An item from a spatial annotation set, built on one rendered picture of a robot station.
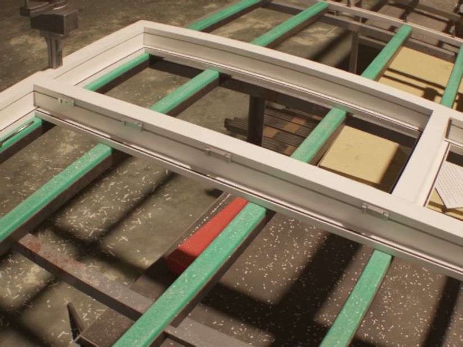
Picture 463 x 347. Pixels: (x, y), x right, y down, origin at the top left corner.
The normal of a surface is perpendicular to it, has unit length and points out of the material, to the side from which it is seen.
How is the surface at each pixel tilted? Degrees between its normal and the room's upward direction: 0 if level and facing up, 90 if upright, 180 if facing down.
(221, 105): 0
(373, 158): 0
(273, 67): 90
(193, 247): 0
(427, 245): 90
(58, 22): 90
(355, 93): 90
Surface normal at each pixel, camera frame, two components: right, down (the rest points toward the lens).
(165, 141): -0.52, 0.47
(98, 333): 0.04, -0.83
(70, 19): 0.85, 0.32
